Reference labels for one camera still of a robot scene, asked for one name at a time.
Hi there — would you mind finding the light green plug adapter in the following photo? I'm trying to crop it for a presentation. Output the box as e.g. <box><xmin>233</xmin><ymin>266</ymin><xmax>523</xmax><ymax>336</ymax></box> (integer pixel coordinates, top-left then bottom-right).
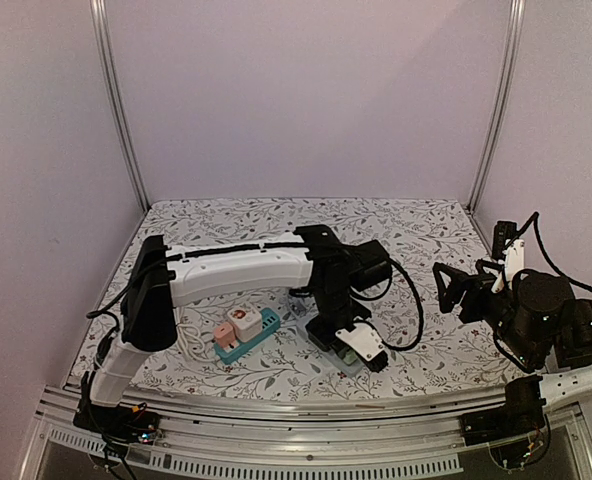
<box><xmin>339</xmin><ymin>348</ymin><xmax>358</xmax><ymax>366</ymax></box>

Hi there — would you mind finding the teal power strip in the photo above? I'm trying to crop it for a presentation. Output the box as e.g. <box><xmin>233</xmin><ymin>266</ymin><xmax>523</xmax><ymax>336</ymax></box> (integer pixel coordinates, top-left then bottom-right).
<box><xmin>213</xmin><ymin>304</ymin><xmax>281</xmax><ymax>365</ymax></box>

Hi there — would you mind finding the light blue power strip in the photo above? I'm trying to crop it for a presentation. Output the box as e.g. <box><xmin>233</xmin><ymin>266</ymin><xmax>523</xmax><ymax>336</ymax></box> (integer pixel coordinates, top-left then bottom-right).
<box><xmin>322</xmin><ymin>350</ymin><xmax>364</xmax><ymax>377</ymax></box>

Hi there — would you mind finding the white cube socket adapter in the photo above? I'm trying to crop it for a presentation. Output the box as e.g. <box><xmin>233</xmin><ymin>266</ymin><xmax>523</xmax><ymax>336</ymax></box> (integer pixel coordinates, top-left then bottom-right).
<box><xmin>226</xmin><ymin>303</ymin><xmax>263</xmax><ymax>343</ymax></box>

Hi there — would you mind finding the pink plug adapter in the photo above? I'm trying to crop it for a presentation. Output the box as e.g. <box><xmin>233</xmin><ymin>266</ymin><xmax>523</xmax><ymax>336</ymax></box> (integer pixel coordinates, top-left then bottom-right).
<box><xmin>213</xmin><ymin>322</ymin><xmax>238</xmax><ymax>350</ymax></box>

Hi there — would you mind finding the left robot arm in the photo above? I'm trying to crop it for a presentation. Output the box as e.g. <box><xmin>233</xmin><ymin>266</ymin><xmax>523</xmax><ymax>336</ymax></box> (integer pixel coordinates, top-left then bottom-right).
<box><xmin>84</xmin><ymin>225</ymin><xmax>392</xmax><ymax>434</ymax></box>

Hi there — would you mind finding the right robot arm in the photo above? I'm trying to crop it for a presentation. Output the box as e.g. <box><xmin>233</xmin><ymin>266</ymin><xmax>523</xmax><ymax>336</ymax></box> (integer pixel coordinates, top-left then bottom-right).
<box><xmin>432</xmin><ymin>260</ymin><xmax>592</xmax><ymax>437</ymax></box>

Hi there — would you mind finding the floral patterned table mat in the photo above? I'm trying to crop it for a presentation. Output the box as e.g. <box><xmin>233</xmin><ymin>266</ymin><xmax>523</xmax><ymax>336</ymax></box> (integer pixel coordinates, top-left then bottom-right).
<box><xmin>73</xmin><ymin>197</ymin><xmax>545</xmax><ymax>402</ymax></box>

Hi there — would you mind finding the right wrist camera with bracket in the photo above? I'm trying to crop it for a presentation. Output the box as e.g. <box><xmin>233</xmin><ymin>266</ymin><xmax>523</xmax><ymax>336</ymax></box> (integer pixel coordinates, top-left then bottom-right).
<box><xmin>491</xmin><ymin>221</ymin><xmax>525</xmax><ymax>294</ymax></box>

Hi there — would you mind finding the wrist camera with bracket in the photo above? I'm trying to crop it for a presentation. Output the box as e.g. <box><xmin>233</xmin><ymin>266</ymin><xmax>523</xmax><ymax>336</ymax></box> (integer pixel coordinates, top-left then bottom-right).
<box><xmin>491</xmin><ymin>221</ymin><xmax>525</xmax><ymax>294</ymax></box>
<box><xmin>335</xmin><ymin>323</ymin><xmax>385</xmax><ymax>361</ymax></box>

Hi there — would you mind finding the light blue coiled cable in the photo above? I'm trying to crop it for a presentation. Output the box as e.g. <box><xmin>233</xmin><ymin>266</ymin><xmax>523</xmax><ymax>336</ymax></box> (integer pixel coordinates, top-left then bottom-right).
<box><xmin>284</xmin><ymin>289</ymin><xmax>308</xmax><ymax>317</ymax></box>

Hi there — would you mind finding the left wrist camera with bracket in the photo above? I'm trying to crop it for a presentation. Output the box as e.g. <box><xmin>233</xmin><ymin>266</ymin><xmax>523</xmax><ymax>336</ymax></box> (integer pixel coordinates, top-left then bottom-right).
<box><xmin>335</xmin><ymin>323</ymin><xmax>385</xmax><ymax>361</ymax></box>

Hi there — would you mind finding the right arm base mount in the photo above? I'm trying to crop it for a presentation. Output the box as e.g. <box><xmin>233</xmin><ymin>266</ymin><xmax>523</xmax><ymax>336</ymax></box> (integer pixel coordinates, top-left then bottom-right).
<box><xmin>458</xmin><ymin>400</ymin><xmax>552</xmax><ymax>472</ymax></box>

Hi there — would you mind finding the aluminium front rail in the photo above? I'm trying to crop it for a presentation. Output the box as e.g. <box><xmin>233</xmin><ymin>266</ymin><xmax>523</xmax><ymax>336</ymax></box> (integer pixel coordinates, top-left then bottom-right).
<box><xmin>12</xmin><ymin>386</ymin><xmax>592</xmax><ymax>479</ymax></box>

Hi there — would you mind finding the white coiled power cable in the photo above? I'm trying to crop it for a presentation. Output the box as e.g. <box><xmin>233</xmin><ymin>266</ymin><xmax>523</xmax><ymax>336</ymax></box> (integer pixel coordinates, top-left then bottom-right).
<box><xmin>175</xmin><ymin>319</ymin><xmax>217</xmax><ymax>362</ymax></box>

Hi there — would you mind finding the right aluminium frame post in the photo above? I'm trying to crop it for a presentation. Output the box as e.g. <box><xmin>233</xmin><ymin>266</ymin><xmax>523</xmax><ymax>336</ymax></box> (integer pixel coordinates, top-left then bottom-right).
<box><xmin>466</xmin><ymin>0</ymin><xmax>526</xmax><ymax>216</ymax></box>

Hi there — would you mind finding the aluminium frame post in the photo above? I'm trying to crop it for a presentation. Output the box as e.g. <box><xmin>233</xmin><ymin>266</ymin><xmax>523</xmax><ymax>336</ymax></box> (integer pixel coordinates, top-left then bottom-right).
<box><xmin>89</xmin><ymin>0</ymin><xmax>151</xmax><ymax>213</ymax></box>
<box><xmin>466</xmin><ymin>0</ymin><xmax>526</xmax><ymax>216</ymax></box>

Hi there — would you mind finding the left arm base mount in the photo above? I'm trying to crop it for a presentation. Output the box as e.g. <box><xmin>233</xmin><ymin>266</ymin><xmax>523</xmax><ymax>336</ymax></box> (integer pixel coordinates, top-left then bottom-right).
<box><xmin>73</xmin><ymin>403</ymin><xmax>161</xmax><ymax>444</ymax></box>

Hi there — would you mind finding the left aluminium frame post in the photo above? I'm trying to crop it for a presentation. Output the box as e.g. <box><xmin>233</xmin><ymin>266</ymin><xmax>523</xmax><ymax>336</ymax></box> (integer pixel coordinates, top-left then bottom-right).
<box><xmin>89</xmin><ymin>0</ymin><xmax>151</xmax><ymax>213</ymax></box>

